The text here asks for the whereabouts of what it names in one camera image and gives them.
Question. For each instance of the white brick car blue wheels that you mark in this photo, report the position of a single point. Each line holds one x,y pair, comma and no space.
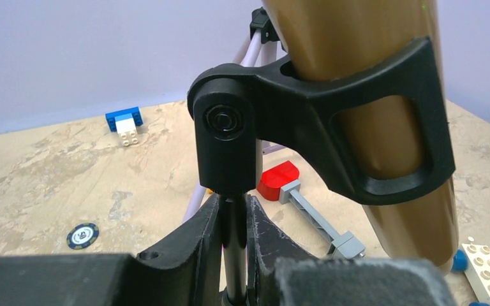
473,260

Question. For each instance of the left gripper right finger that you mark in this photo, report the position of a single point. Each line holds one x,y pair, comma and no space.
283,273

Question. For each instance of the black microphone stand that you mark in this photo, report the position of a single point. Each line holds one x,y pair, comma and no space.
302,116

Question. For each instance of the poker chip near centre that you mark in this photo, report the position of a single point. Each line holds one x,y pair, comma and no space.
82,236

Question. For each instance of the blue and white bricks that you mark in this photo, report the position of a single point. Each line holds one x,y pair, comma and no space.
125,123

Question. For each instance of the red and grey brick hammer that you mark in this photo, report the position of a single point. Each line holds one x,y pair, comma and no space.
281,183

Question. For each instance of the gold microphone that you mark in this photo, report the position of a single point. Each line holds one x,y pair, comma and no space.
335,39

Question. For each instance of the lilac music stand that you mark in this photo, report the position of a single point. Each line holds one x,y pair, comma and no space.
229,154

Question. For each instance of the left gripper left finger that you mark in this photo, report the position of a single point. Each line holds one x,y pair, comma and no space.
181,269

